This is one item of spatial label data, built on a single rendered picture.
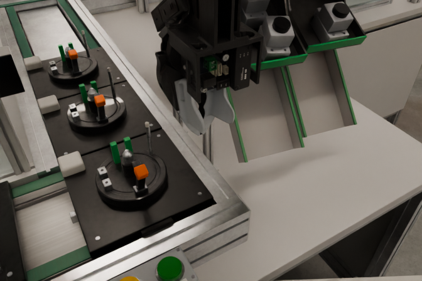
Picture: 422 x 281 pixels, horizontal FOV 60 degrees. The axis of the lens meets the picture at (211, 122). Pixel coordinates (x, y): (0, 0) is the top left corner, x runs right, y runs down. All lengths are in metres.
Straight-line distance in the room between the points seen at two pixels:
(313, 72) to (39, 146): 0.65
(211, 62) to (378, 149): 0.79
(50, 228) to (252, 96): 0.48
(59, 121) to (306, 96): 0.59
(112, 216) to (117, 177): 0.08
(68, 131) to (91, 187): 0.20
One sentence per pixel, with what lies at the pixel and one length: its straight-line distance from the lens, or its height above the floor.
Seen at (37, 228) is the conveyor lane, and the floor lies 0.92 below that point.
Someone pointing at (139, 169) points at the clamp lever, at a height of 1.07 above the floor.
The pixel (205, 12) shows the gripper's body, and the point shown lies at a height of 1.40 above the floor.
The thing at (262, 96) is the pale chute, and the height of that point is 1.08.
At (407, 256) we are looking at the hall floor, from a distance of 1.99.
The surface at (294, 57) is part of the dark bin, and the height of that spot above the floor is 1.21.
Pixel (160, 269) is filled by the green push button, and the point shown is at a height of 0.97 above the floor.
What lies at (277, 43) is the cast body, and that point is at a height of 1.24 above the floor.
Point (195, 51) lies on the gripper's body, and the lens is 0.32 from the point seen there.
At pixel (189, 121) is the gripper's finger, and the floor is 1.26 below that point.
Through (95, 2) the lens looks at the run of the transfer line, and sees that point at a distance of 1.83.
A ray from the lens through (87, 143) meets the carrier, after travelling 0.86.
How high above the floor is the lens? 1.52
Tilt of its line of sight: 39 degrees down
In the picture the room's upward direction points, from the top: straight up
